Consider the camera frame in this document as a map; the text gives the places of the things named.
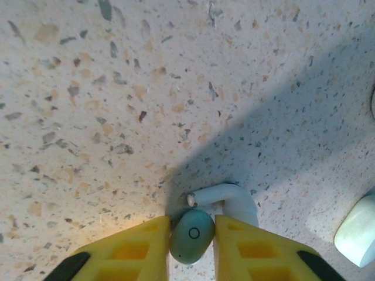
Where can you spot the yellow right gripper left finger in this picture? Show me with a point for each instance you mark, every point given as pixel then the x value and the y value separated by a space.
pixel 126 251

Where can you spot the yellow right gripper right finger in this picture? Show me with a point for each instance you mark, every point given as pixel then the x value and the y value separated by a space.
pixel 257 254

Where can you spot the pale earbud with circle mark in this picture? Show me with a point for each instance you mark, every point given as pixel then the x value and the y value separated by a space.
pixel 192 237

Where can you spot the mint closed earbud case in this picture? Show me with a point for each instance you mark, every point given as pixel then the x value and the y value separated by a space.
pixel 357 231

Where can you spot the white stem earbud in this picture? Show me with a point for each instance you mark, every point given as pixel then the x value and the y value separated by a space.
pixel 234 199

